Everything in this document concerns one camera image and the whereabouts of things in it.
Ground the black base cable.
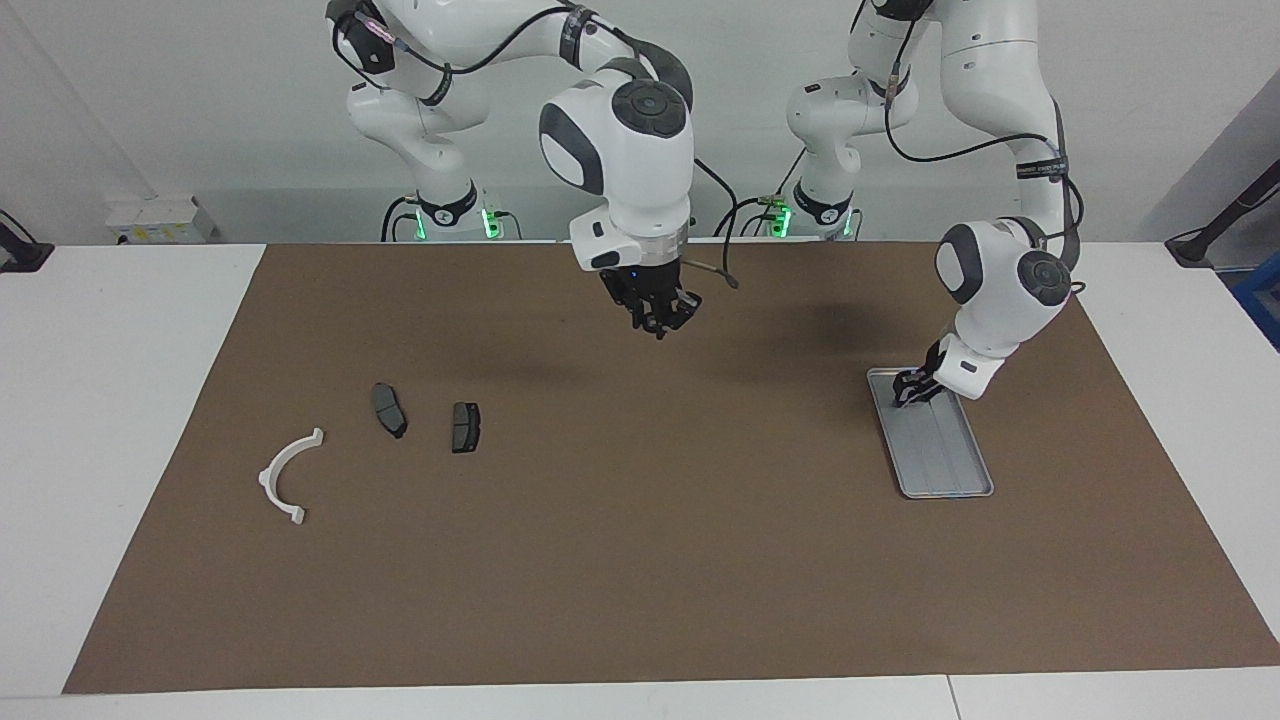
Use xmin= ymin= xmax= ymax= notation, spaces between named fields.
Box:
xmin=380 ymin=195 xmax=421 ymax=242
xmin=713 ymin=150 xmax=809 ymax=238

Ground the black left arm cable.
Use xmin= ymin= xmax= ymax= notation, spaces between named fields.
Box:
xmin=884 ymin=55 xmax=1087 ymax=293

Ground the brown table mat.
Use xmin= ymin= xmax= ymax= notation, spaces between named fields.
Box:
xmin=62 ymin=242 xmax=1280 ymax=695

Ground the black right base cable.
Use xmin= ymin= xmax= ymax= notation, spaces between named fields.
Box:
xmin=380 ymin=195 xmax=421 ymax=242

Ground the black left base cable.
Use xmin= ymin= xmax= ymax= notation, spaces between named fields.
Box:
xmin=713 ymin=150 xmax=809 ymax=238

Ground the elongated dark brake pad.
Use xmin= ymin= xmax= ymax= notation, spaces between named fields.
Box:
xmin=371 ymin=383 xmax=408 ymax=440

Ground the black table clamp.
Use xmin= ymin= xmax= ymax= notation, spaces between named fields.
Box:
xmin=0 ymin=210 xmax=56 ymax=273

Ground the silver metal tray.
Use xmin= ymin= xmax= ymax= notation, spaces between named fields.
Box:
xmin=866 ymin=367 xmax=995 ymax=500

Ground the blue box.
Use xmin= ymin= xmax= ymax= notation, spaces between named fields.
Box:
xmin=1232 ymin=252 xmax=1280 ymax=351

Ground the white power strip box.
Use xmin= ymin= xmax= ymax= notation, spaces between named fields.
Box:
xmin=105 ymin=196 xmax=216 ymax=245

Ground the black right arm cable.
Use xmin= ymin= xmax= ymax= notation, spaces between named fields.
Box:
xmin=335 ymin=0 xmax=742 ymax=291

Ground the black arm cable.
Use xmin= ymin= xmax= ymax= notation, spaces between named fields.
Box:
xmin=335 ymin=0 xmax=742 ymax=291
xmin=884 ymin=55 xmax=1087 ymax=293

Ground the white curved plastic bracket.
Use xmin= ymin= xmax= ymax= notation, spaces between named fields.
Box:
xmin=258 ymin=428 xmax=325 ymax=526

